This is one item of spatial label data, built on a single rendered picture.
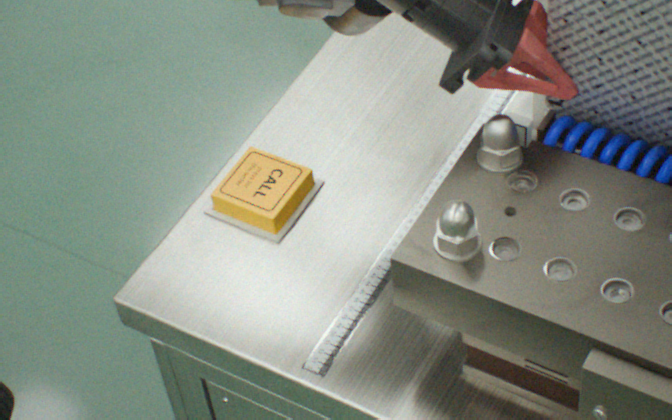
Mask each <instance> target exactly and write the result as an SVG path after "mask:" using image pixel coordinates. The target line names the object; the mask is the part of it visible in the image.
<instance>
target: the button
mask: <svg viewBox="0 0 672 420"><path fill-rule="evenodd" d="M313 186H314V177H313V171H312V168H310V167H308V166H305V165H301V164H299V163H296V162H293V161H291V160H288V159H285V158H281V157H279V156H276V155H273V154H271V153H268V152H265V151H263V150H260V149H256V148H254V147H249V149H248V150H247V151H246V152H245V153H244V155H243V156H242V157H241V158H240V159H239V161H238V162H236V163H235V164H234V165H233V167H232V168H231V170H230V171H229V173H228V174H227V175H226V176H225V177H224V179H223V180H222V181H221V182H220V183H219V185H218V186H217V187H216V188H214V189H213V192H212V193H211V195H210V197H211V201H212V205H213V209H214V210H216V211H218V212H221V213H223V215H226V216H228V217H231V218H233V219H236V220H239V221H242V222H244V223H247V224H249V225H252V226H254V227H257V228H260V229H263V230H265V231H268V232H270V233H273V234H277V233H278V231H279V230H280V229H281V228H283V226H284V225H285V224H286V222H287V221H288V220H289V218H290V217H291V216H292V213H293V212H294V211H295V210H296V208H297V207H298V206H299V204H300V203H301V202H302V200H303V199H305V198H306V196H307V195H308V194H309V193H310V190H311V189H312V188H313Z"/></svg>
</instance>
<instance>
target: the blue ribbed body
mask: <svg viewBox="0 0 672 420"><path fill-rule="evenodd" d="M557 142H558V143H561V144H562V146H561V150H563V151H567V152H570V153H573V154H574V152H575V149H577V150H580V151H581V152H580V154H579V156H582V157H585V158H589V159H593V156H594V155H596V156H599V159H598V162H601V163H604V164H608V165H610V166H611V163H612V161H615V162H618V163H617V167H616V168H619V170H622V171H625V172H630V170H631V167H634V168H636V173H635V175H638V176H641V177H644V178H649V176H650V174H652V175H655V178H654V181H657V182H660V183H663V184H667V185H668V183H669V181H670V180H671V181H672V155H671V156H670V153H669V150H668V149H667V148H666V146H663V145H657V146H654V148H653V149H651V146H650V144H649V142H648V141H647V140H643V139H638V140H635V141H634V142H632V140H631V138H630V136H629V135H627V134H624V133H619V134H617V135H615V136H614V135H613V133H612V131H611V130H610V129H608V128H605V127H601V128H598V129H596V130H595V128H594V126H593V124H592V123H591V122H589V121H581V122H578V123H577V122H576V120H575V118H574V117H573V116H570V115H563V116H561V117H559V118H558V119H557V120H556V121H555V122H554V123H552V125H551V127H550V128H549V131H548V133H547V135H545V138H544V140H543V143H544V144H548V145H551V147H554V146H555V145H556V143H557Z"/></svg>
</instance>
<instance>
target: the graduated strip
mask: <svg viewBox="0 0 672 420"><path fill-rule="evenodd" d="M517 92H518V91H511V90H497V89H495V90H494V91H493V92H492V94H491V95H490V97H489V98H488V100H487V102H486V103H485V105H484V106H483V108H481V109H480V111H479V112H478V114H477V115H476V116H475V118H474V119H473V121H472V122H471V125H470V126H469V127H468V129H467V130H466V132H465V133H464V135H463V136H462V138H460V139H459V140H458V142H457V143H456V145H455V147H454V149H453V150H452V151H451V153H450V154H449V156H448V157H447V159H446V160H445V162H444V163H443V164H442V166H441V167H440V170H438V171H437V173H436V174H435V175H434V177H433V178H432V180H431V181H430V183H429V184H428V186H427V187H426V188H425V190H424V191H423V194H422V195H421V197H420V198H419V199H418V201H416V202H415V204H414V205H413V207H412V208H411V210H410V211H409V212H408V214H407V216H406V218H405V219H404V221H403V222H402V223H401V225H400V226H399V228H398V229H397V231H396V232H395V234H393V235H392V236H391V239H390V240H389V242H388V243H387V245H386V246H385V247H384V249H383V250H382V252H381V253H380V255H379V256H378V258H377V259H376V261H375V263H374V264H373V266H371V267H370V269H369V270H368V271H367V273H366V274H365V276H364V277H363V279H362V280H361V282H360V284H359V285H358V287H357V288H356V290H355V291H354V293H353V294H352V295H351V297H350V298H348V300H347V301H346V303H345V304H344V307H343V308H342V309H341V311H340V312H339V314H338V315H337V317H336V318H335V319H334V321H333V322H332V324H331V325H330V328H329V329H328V331H326V332H325V333H324V335H323V336H322V338H321V339H320V341H319V342H318V343H317V345H316V346H315V348H314V350H313V352H312V353H311V355H310V356H309V357H308V359H307V360H306V362H304V363H303V365H302V366H301V368H303V369H306V370H308V372H310V373H313V374H315V375H317V376H319V377H322V378H324V376H325V375H326V373H328V372H329V369H330V368H331V367H332V365H333V364H334V362H335V361H336V359H337V358H338V356H339V355H340V353H341V352H342V350H343V348H344V346H345V345H346V343H347V342H348V340H350V339H351V338H352V336H353V335H354V333H355V332H356V330H357V329H358V326H359V325H360V323H361V322H362V320H363V319H364V317H365V316H366V314H367V313H368V312H369V310H370V309H372V307H373V306H374V303H375V302H376V300H377V299H378V297H379V296H380V294H381V293H382V291H383V290H384V288H385V287H386V285H387V284H388V282H389V280H390V279H391V269H390V256H391V254H392V253H393V251H395V250H396V249H397V247H398V246H399V244H400V243H401V241H402V240H403V238H404V236H405V234H406V233H407V232H408V230H409V229H410V227H411V226H412V224H413V223H414V221H415V220H416V219H418V217H419V216H420V213H421V212H422V210H423V209H424V207H425V206H426V204H427V203H428V202H429V200H430V199H431V197H432V196H433V194H434V193H435V190H436V189H437V187H438V186H440V185H441V183H442V182H443V180H444V179H445V177H446V176H447V174H448V173H449V171H450V170H451V168H452V166H453V165H454V163H455V162H456V160H457V159H458V157H459V156H460V154H462V153H463V152H464V150H465V149H466V147H467V145H468V143H469V142H470V140H471V139H472V137H473V136H474V135H475V133H476V132H477V130H478V129H479V127H480V126H481V124H486V122H487V120H488V119H489V118H490V117H491V116H493V115H495V114H503V113H505V111H506V110H507V108H508V107H509V105H510V104H511V102H512V100H513V98H514V97H515V95H516V94H517Z"/></svg>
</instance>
